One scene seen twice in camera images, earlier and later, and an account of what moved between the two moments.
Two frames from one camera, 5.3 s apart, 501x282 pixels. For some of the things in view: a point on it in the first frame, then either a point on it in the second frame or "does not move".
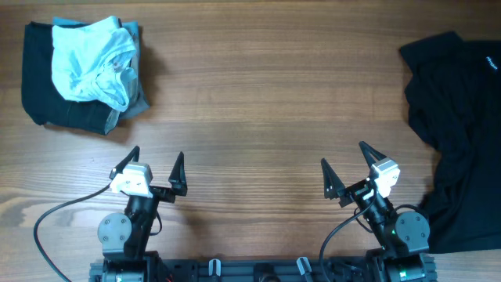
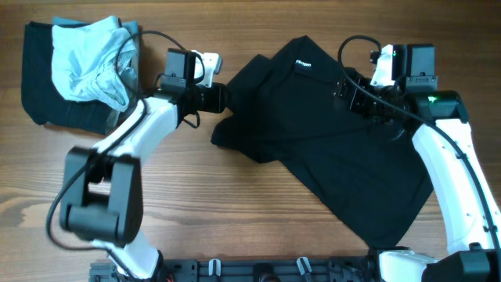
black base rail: (199, 269) does not move
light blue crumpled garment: (94, 62) does not move
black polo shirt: (453, 88) -> (284, 111)
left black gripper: (178, 182) -> (218, 101)
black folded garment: (41, 95) does not move
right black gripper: (334, 186) -> (357, 101)
